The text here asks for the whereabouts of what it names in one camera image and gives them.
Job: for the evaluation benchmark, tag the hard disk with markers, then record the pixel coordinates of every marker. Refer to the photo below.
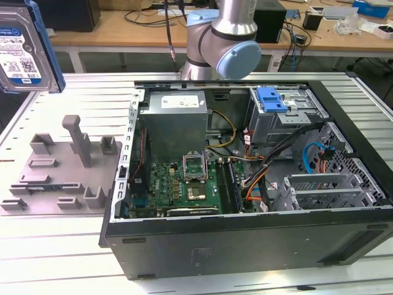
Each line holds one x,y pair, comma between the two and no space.
18,46

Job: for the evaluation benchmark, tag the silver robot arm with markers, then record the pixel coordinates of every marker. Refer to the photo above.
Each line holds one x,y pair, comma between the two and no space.
221,30

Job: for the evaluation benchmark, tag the metal disk bay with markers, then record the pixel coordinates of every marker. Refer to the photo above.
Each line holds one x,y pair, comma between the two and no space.
322,196

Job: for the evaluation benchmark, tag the grey power supply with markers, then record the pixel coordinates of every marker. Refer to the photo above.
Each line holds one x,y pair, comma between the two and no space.
175,129

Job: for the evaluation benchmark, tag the CPU socket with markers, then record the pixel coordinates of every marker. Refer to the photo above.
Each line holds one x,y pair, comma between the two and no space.
196,193

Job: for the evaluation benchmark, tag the green motherboard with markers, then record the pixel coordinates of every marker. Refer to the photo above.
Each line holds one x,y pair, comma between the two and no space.
165,184

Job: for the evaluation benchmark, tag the black RAM slots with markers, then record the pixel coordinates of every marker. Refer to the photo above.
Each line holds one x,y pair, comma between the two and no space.
224,187

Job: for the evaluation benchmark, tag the black graphics card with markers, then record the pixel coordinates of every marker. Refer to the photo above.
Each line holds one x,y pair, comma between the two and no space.
193,211

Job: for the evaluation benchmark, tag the metal optical drive cage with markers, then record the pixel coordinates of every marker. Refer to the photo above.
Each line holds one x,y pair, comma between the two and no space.
267,129

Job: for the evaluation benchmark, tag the black PC case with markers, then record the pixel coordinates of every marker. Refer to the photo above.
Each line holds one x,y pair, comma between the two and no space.
215,246

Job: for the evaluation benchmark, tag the white QR label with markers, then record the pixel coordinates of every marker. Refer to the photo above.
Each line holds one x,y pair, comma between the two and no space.
275,64

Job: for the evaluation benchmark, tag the grey parts rack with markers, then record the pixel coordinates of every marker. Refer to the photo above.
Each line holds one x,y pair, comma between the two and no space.
76,181

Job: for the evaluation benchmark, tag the wooden desk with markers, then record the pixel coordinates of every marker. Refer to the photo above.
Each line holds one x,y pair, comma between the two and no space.
122,33

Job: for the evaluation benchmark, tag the black upright box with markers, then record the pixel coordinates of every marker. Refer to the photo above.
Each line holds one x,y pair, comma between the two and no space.
271,27

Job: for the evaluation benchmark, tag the green RAM stick in holder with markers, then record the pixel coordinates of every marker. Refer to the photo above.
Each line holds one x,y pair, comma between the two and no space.
43,188

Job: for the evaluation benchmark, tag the small dark box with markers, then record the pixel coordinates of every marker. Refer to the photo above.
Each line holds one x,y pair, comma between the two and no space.
311,20

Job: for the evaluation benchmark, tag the large black box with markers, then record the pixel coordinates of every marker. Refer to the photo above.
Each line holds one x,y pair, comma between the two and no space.
73,15

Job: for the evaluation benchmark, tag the crumpled white plastic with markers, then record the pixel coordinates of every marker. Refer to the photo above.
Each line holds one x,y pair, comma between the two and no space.
52,33

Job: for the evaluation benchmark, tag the clear plastic bag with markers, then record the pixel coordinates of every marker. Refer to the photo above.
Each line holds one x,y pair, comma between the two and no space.
347,24

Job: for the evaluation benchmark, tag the white open box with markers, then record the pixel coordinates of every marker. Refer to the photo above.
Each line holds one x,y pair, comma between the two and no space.
383,32

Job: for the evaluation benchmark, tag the blue cardboard box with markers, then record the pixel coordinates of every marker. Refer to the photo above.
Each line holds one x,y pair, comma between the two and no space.
371,8

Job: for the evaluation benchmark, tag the blue plastic drive bracket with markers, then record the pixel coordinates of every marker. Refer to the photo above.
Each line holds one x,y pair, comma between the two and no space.
271,101

